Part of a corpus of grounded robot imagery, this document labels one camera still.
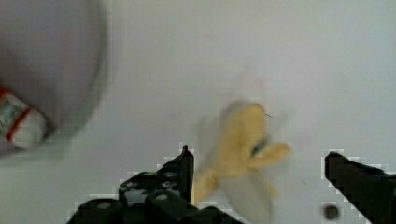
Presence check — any peeled toy banana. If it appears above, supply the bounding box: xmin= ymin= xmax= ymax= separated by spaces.
xmin=191 ymin=102 xmax=290 ymax=224

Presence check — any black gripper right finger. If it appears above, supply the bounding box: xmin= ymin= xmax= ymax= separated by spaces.
xmin=324 ymin=151 xmax=396 ymax=224

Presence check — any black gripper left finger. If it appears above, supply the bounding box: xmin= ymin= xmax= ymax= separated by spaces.
xmin=66 ymin=146 xmax=243 ymax=224

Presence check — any grey round plate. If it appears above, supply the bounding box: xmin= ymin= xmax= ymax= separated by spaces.
xmin=0 ymin=0 xmax=106 ymax=143

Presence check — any red toy ketchup bottle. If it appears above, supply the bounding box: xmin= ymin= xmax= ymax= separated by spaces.
xmin=0 ymin=87 xmax=48 ymax=149

